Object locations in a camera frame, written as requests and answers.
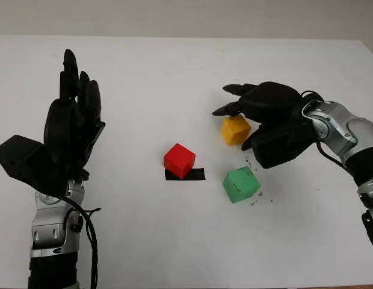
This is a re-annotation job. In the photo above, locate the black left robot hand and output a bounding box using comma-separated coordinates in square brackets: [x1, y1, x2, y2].
[43, 48, 106, 181]

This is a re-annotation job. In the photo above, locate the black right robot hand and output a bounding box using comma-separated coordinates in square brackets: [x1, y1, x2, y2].
[212, 81, 307, 151]

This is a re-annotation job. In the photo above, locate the yellow wooden cube block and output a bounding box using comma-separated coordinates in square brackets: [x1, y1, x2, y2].
[220, 116, 252, 147]

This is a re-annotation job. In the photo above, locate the green wooden cube block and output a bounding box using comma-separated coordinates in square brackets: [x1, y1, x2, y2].
[221, 166, 262, 205]

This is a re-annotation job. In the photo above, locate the red wooden cube block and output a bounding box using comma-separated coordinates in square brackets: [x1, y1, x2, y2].
[163, 143, 196, 180]

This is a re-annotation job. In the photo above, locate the black tape strip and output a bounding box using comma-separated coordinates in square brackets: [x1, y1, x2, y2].
[164, 168, 206, 182]

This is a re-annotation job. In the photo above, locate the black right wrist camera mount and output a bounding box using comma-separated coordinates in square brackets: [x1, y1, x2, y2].
[252, 120, 315, 169]

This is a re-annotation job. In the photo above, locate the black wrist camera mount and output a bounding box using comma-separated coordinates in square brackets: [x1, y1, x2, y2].
[252, 120, 315, 169]
[0, 135, 55, 193]

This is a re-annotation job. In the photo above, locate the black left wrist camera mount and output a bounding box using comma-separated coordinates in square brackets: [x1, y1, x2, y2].
[0, 135, 55, 193]

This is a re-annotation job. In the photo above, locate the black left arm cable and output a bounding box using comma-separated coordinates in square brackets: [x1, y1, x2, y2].
[63, 195, 102, 289]

